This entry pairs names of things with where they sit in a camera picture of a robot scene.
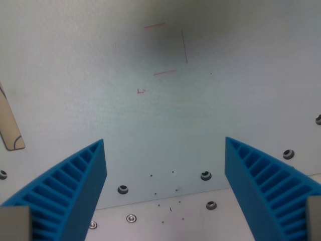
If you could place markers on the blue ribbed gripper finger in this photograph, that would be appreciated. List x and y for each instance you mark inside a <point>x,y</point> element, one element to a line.
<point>62,190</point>
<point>260,185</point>

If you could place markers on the beige wooden piece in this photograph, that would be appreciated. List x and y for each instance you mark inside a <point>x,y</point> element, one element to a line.
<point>8,120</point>

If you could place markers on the shiny silver screw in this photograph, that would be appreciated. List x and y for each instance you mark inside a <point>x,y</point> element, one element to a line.
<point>131,218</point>
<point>93,224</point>

